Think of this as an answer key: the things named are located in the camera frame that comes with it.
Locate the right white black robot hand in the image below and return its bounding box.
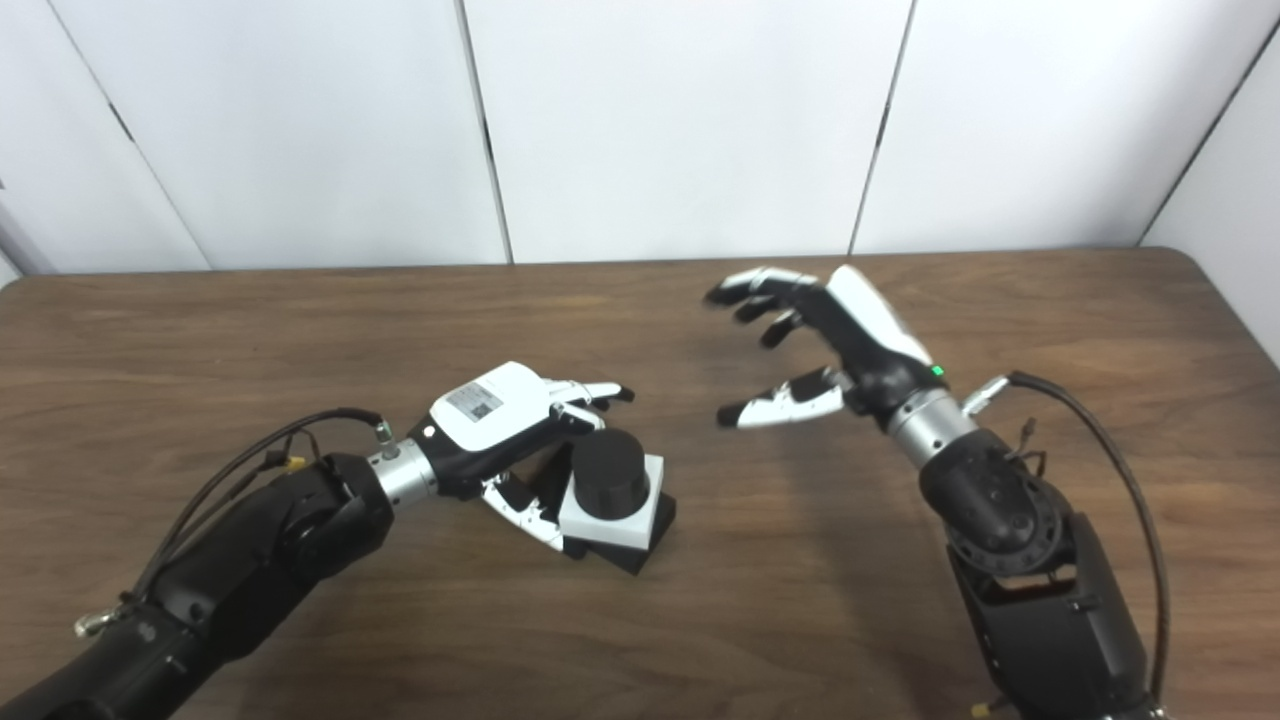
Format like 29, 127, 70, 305
703, 264, 948, 431

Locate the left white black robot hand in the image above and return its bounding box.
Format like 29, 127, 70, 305
405, 361, 635, 553

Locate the black peg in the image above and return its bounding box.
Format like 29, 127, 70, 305
525, 428, 677, 576

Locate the white square piece with hole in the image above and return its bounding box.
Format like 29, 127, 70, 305
557, 453, 666, 552

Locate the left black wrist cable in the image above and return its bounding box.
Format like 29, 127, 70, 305
74, 406, 395, 639

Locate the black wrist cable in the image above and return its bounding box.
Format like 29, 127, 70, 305
74, 406, 395, 639
961, 370, 1172, 707

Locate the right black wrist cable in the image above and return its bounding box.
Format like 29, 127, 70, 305
961, 370, 1172, 707

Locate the grey wall corner post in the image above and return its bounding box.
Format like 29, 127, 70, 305
0, 178, 57, 277

